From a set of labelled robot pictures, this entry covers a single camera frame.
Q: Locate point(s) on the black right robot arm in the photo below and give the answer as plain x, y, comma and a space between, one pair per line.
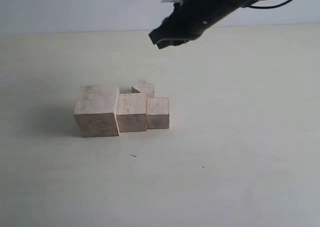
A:
250, 4

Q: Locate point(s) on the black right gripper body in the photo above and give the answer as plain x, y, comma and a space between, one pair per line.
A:
195, 16

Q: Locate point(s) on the smallest wooden cube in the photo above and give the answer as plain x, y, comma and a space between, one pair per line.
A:
143, 86

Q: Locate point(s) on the second largest wooden cube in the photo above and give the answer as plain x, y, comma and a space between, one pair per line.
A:
131, 112

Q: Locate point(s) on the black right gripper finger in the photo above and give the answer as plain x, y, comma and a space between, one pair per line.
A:
165, 43
163, 32

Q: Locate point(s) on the third largest wooden cube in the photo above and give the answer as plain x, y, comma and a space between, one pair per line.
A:
158, 113

